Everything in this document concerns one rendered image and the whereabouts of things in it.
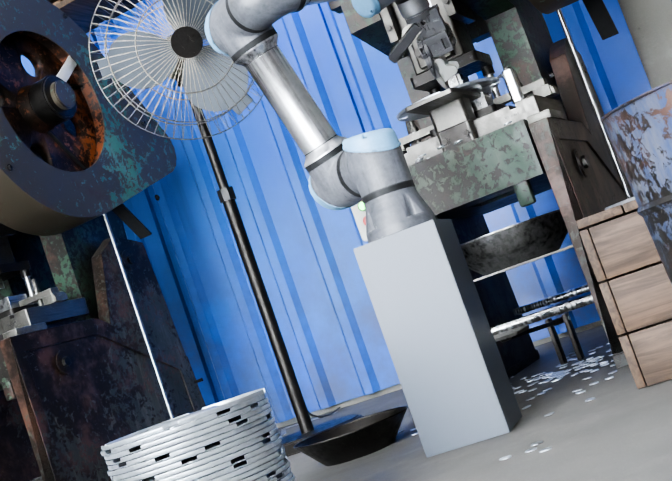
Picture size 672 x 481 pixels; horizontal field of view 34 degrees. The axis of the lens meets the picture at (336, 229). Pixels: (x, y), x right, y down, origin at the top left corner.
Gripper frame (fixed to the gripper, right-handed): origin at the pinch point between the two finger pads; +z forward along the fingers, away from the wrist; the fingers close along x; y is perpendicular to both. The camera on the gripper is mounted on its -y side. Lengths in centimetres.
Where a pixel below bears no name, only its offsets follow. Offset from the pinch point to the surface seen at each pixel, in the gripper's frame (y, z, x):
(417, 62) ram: -9.2, -3.6, 22.0
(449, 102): -2.3, 6.1, 6.6
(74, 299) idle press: -158, 27, 36
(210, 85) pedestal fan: -80, -17, 52
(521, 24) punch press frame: 16.9, 4.0, 45.5
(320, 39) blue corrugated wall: -75, 2, 155
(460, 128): -1.9, 12.9, 3.5
